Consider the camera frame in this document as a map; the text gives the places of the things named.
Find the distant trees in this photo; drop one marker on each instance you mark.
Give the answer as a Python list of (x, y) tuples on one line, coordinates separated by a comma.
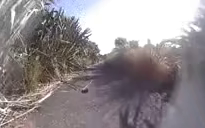
[(121, 42)]

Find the small dark object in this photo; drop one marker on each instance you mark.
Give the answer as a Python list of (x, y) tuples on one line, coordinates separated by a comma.
[(84, 90)]

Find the dry cane and bushes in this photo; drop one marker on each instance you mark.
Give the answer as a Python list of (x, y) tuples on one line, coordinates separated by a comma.
[(146, 70)]

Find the grey asphalt road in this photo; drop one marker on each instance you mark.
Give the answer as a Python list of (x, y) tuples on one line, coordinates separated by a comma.
[(70, 107)]

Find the tall dry cane plants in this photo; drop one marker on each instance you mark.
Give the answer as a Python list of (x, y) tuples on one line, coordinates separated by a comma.
[(46, 50)]

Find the dry leaf litter verge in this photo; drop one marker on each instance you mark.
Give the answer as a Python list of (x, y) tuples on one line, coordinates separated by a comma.
[(13, 105)]

